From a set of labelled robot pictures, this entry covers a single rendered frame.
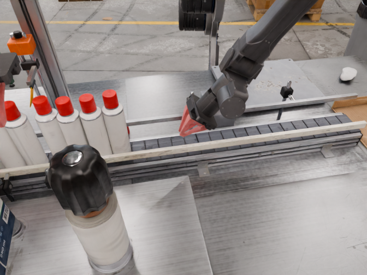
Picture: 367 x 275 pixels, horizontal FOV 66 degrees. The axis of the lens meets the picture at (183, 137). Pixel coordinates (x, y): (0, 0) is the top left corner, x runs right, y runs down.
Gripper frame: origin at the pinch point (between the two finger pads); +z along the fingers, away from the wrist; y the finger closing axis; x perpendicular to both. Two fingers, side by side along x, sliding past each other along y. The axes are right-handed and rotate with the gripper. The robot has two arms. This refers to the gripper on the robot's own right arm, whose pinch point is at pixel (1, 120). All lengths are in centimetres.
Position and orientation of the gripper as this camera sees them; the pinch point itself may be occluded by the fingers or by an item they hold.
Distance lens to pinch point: 51.4
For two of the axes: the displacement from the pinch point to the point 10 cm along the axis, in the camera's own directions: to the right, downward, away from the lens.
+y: 9.8, -1.3, 1.3
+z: 0.0, 7.3, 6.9
